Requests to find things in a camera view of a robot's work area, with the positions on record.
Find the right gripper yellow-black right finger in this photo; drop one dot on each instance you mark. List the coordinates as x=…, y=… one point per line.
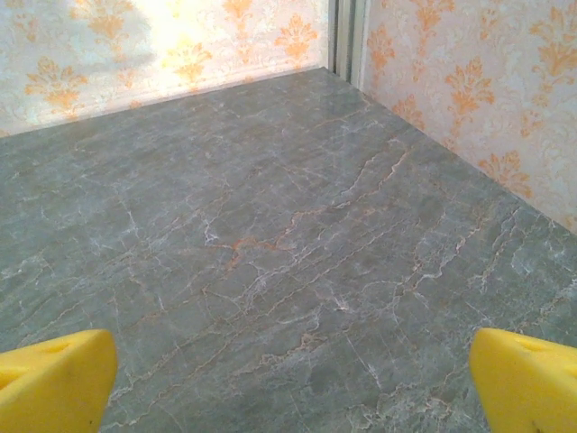
x=527, y=388

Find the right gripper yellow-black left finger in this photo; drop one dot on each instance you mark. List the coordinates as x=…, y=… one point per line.
x=54, y=383

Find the aluminium right frame post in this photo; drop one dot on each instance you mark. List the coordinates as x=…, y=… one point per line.
x=349, y=40

